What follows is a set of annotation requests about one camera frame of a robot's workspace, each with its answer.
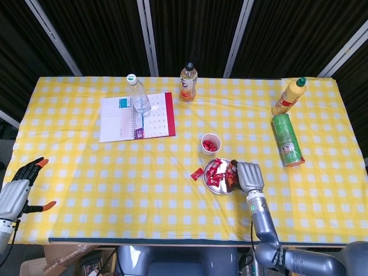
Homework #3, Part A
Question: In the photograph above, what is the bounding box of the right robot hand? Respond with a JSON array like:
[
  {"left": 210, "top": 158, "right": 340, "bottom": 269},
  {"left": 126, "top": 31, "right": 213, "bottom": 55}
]
[{"left": 229, "top": 159, "right": 265, "bottom": 193}]

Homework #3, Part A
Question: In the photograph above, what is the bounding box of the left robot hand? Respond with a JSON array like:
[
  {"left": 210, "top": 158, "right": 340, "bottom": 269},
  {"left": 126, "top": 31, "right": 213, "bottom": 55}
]
[{"left": 0, "top": 156, "right": 58, "bottom": 221}]

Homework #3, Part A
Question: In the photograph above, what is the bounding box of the white paper cup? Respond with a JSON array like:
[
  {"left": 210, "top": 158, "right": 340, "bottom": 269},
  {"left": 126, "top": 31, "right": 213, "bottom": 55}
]
[{"left": 201, "top": 133, "right": 222, "bottom": 156}]

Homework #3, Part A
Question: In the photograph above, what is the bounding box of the round metal plate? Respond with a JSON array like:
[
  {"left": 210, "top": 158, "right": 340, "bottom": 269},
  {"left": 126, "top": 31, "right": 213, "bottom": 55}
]
[{"left": 202, "top": 159, "right": 239, "bottom": 195}]

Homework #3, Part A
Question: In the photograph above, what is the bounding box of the green chips can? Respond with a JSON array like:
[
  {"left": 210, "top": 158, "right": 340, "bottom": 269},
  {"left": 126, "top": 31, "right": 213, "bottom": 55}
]
[{"left": 271, "top": 113, "right": 305, "bottom": 168}]

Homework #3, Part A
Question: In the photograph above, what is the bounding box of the brown cardboard box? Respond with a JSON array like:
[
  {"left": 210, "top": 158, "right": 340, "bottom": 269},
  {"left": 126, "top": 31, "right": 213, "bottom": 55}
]
[{"left": 19, "top": 244, "right": 116, "bottom": 276}]

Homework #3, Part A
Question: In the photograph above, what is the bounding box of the yellow squeeze bottle green cap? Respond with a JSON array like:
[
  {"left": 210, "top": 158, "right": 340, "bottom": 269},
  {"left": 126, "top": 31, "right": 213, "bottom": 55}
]
[{"left": 271, "top": 76, "right": 308, "bottom": 116}]

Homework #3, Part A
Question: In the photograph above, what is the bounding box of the yellow white checked tablecloth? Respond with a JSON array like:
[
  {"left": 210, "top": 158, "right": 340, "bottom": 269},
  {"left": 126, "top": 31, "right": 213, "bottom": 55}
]
[{"left": 7, "top": 75, "right": 368, "bottom": 245}]

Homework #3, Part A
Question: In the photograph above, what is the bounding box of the orange juice bottle black cap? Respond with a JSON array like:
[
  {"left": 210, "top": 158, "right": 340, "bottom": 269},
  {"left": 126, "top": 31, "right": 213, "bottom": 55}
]
[{"left": 179, "top": 60, "right": 199, "bottom": 102}]

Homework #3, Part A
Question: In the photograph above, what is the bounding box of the grey robot torso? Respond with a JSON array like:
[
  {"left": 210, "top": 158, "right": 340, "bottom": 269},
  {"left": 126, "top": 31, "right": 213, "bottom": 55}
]
[{"left": 116, "top": 246, "right": 239, "bottom": 276}]

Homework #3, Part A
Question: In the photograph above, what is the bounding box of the spiral calendar notebook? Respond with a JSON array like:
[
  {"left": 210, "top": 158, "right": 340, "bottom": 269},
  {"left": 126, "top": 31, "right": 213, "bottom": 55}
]
[{"left": 99, "top": 91, "right": 177, "bottom": 143}]

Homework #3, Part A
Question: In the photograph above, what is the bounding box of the clear water bottle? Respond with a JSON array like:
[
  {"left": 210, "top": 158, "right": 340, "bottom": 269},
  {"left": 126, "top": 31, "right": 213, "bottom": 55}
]
[{"left": 126, "top": 73, "right": 152, "bottom": 117}]

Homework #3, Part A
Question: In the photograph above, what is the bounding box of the black pleated partition panel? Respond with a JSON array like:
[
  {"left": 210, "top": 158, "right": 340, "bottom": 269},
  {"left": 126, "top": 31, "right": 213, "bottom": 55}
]
[
  {"left": 330, "top": 37, "right": 368, "bottom": 162},
  {"left": 231, "top": 0, "right": 368, "bottom": 78},
  {"left": 0, "top": 0, "right": 71, "bottom": 121},
  {"left": 39, "top": 0, "right": 153, "bottom": 77},
  {"left": 149, "top": 0, "right": 245, "bottom": 78}
]

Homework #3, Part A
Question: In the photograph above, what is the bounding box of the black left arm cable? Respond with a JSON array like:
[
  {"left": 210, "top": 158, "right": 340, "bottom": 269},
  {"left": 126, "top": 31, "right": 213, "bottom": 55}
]
[{"left": 3, "top": 220, "right": 20, "bottom": 261}]

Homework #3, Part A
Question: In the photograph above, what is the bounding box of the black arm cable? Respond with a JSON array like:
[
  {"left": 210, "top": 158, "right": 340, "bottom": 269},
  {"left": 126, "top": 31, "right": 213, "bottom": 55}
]
[
  {"left": 250, "top": 211, "right": 256, "bottom": 251},
  {"left": 3, "top": 220, "right": 20, "bottom": 261}
]

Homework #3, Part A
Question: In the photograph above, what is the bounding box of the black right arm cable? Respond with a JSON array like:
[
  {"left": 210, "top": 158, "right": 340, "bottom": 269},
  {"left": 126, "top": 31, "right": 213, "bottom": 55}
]
[{"left": 250, "top": 211, "right": 256, "bottom": 251}]

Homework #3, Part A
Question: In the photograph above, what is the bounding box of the white partition post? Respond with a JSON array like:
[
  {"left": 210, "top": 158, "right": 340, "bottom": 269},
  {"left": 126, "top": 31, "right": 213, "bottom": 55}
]
[
  {"left": 223, "top": 0, "right": 255, "bottom": 78},
  {"left": 0, "top": 109, "right": 21, "bottom": 129},
  {"left": 317, "top": 27, "right": 368, "bottom": 78},
  {"left": 136, "top": 0, "right": 159, "bottom": 77},
  {"left": 24, "top": 0, "right": 83, "bottom": 77}
]

